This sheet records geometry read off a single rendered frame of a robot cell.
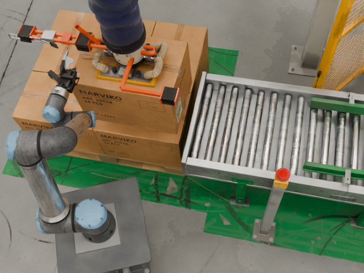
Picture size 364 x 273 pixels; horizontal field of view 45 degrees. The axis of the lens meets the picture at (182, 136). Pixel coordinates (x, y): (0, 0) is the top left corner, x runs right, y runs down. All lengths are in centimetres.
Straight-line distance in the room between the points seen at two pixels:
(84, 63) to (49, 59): 89
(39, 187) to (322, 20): 232
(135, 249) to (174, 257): 77
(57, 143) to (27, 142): 11
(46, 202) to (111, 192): 55
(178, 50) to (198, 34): 84
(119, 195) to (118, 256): 35
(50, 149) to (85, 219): 56
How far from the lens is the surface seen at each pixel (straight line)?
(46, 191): 207
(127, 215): 251
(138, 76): 244
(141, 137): 292
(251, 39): 405
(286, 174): 226
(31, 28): 267
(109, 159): 343
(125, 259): 245
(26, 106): 328
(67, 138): 184
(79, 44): 249
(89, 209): 226
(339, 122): 303
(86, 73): 256
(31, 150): 182
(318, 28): 351
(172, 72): 246
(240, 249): 319
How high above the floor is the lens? 310
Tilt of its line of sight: 62 degrees down
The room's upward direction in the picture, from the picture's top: 9 degrees counter-clockwise
